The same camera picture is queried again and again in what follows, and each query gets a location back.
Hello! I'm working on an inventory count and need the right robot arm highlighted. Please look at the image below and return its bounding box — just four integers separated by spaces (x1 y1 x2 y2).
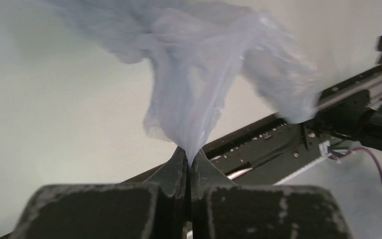
313 36 382 151

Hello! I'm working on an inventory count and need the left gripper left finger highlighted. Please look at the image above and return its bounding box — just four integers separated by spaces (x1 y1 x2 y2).
10 148 188 239

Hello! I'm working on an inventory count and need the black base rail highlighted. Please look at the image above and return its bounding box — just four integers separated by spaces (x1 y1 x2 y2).
121 64 382 185

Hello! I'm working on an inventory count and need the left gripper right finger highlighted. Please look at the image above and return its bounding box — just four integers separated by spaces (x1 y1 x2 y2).
190 151 352 239

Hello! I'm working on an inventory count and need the blue plastic trash bag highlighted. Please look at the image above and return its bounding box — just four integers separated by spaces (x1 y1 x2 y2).
45 0 320 164

